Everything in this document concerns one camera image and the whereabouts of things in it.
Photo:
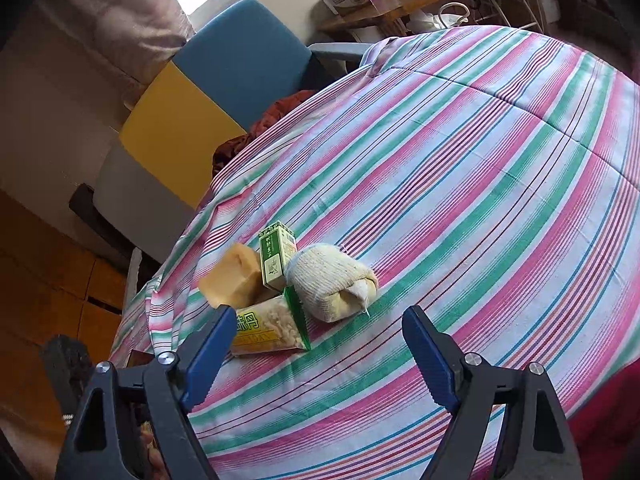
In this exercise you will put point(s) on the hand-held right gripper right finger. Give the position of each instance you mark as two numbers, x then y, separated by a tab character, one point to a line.
430	360

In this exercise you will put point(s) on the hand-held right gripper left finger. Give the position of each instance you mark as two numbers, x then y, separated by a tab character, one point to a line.
207	355

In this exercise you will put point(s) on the green yellow snack packet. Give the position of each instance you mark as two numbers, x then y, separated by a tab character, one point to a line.
270	325

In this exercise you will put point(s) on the yellow sponge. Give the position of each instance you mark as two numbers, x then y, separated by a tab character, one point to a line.
235	275

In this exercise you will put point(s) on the green printed carton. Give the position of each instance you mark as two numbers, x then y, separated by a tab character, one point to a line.
275	255

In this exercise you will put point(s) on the cream knitted cloth bundle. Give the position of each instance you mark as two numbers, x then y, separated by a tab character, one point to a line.
325	280

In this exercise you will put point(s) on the black textured object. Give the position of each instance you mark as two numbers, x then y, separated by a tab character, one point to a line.
65	370

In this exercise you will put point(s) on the striped blanket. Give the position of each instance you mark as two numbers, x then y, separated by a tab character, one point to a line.
450	185

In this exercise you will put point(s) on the red blanket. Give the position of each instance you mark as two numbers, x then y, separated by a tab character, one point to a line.
610	420

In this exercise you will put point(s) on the dark red cloth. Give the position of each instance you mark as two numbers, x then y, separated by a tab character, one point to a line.
270	120

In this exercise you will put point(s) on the blue and yellow chair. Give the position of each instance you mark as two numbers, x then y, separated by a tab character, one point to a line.
240	55

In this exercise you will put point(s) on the beige curtain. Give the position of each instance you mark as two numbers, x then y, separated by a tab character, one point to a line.
115	15

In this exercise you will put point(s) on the wooden side table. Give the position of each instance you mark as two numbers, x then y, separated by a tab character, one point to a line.
400	7

